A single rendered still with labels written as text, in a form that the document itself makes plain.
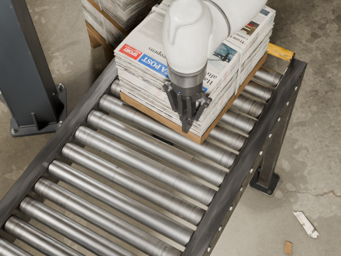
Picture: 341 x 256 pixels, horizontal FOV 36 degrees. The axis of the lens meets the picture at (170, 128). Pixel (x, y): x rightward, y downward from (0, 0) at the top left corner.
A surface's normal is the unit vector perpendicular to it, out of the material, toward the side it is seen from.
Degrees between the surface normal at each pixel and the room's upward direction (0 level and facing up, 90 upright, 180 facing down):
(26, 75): 90
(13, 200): 0
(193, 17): 20
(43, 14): 0
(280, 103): 0
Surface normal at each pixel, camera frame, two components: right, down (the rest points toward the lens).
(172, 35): -0.73, 0.51
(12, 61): 0.13, 0.84
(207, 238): -0.03, -0.53
